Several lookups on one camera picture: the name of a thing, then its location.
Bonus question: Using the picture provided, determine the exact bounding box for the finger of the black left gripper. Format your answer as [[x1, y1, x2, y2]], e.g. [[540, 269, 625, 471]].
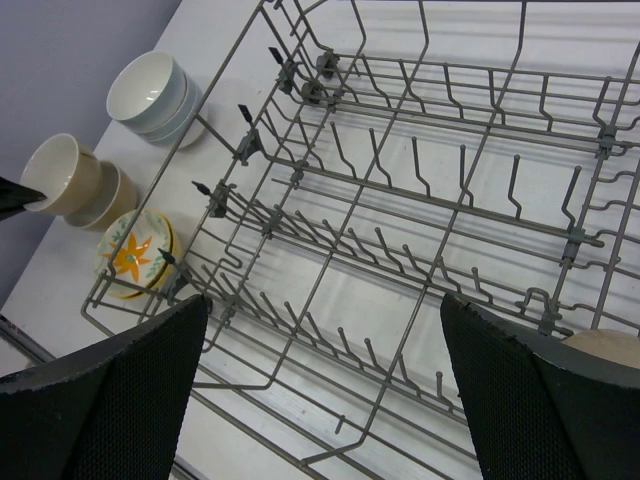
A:
[[0, 177, 45, 221]]

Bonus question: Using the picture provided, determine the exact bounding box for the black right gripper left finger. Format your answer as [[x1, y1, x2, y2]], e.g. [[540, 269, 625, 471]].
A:
[[1, 295, 208, 479]]

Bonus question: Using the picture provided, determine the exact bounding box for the beige bowl with flower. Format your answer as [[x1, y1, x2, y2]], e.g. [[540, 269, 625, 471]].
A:
[[63, 160, 137, 231]]

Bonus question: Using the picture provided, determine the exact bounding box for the orange green floral bowl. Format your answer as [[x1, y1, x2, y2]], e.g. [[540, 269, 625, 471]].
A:
[[93, 209, 173, 299]]

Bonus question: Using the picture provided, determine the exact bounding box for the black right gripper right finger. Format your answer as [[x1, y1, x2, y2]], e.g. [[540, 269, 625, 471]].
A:
[[440, 294, 639, 479]]

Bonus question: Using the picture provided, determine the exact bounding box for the light blue bowl rack end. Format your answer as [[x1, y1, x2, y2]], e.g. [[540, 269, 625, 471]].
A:
[[106, 51, 187, 132]]

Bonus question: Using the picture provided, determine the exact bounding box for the yellow dotted bowl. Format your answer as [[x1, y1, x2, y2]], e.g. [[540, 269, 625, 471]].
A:
[[113, 210, 182, 289]]

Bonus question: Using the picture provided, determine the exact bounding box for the light blue bowl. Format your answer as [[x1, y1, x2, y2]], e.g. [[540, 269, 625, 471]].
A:
[[143, 94, 208, 149], [135, 77, 202, 142]]

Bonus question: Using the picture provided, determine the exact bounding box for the plain beige bowl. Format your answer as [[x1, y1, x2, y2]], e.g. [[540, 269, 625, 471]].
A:
[[562, 329, 640, 369]]

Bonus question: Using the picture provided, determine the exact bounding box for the grey wire dish rack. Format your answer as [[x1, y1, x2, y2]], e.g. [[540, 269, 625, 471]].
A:
[[81, 1, 639, 479]]

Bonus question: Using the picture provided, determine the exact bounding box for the beige bowl with plant drawing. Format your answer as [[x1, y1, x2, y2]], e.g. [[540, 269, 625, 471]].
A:
[[20, 133, 103, 216]]

